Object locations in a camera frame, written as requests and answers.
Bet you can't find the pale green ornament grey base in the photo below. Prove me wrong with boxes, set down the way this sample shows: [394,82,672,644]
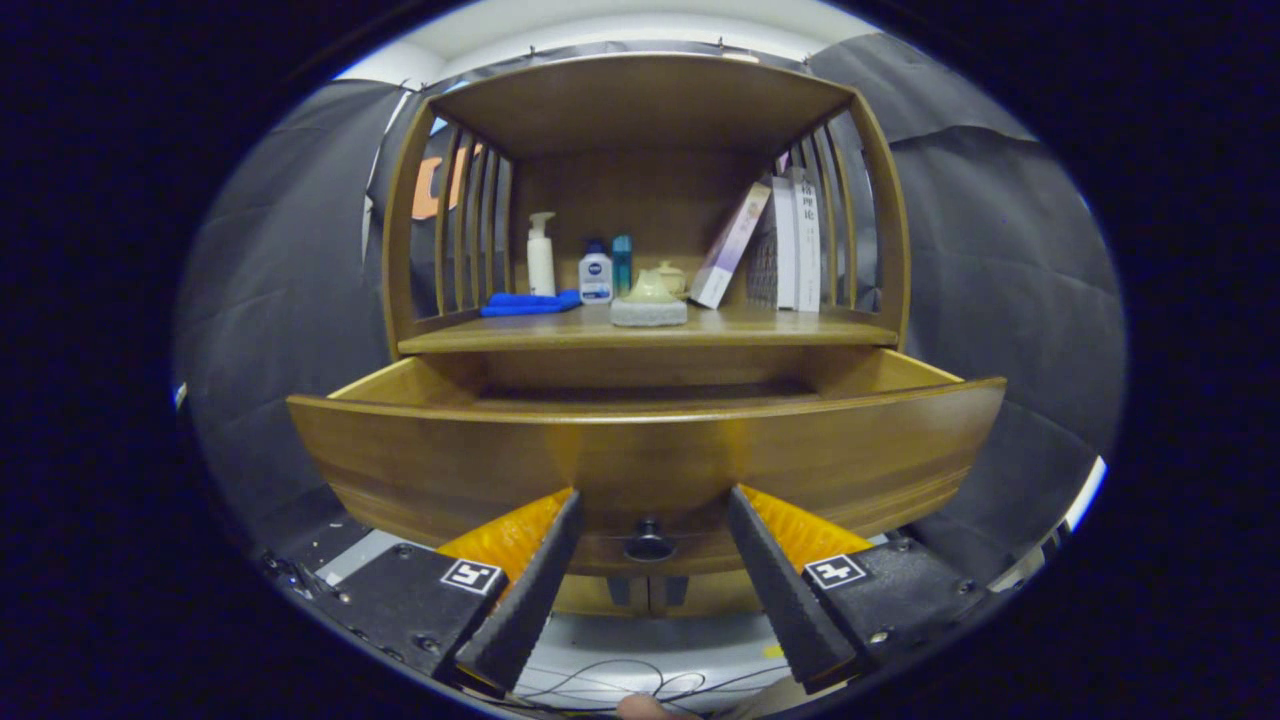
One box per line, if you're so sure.
[610,268,689,328]

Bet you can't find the purple book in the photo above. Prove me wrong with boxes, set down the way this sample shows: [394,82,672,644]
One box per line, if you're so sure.
[690,181,773,310]

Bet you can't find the thin black cable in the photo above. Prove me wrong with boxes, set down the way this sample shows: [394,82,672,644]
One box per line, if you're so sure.
[520,658,791,713]

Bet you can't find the blue folded cloth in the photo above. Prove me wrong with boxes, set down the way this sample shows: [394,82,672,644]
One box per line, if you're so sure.
[480,290,583,318]

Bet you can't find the wooden countertop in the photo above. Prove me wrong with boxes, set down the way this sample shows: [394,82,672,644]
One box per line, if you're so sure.
[398,303,899,355]

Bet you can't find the dark round drawer knob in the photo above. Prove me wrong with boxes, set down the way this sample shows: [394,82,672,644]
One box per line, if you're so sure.
[623,518,677,563]

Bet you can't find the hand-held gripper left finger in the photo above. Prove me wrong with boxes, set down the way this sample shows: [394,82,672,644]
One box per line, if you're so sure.
[335,488,586,696]

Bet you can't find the white lotion bottle blue cap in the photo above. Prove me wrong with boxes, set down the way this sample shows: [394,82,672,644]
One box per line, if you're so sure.
[579,240,614,305]

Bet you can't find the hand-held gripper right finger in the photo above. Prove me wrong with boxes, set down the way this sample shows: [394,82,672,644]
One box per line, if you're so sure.
[725,484,1001,693]

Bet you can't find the white book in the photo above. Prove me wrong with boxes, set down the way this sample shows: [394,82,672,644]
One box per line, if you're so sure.
[792,167,823,312]

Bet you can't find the wooden cabinet with slatted sides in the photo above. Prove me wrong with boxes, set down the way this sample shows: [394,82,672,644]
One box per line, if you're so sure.
[380,52,913,619]

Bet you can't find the white pump bottle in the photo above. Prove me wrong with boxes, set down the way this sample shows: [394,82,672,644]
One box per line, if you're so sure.
[527,211,557,297]

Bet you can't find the patterned cover book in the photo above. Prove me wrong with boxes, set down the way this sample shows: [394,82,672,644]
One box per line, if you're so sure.
[745,175,798,310]

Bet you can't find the curved wooden drawer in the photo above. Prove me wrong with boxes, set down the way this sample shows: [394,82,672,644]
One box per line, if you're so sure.
[287,350,1008,579]

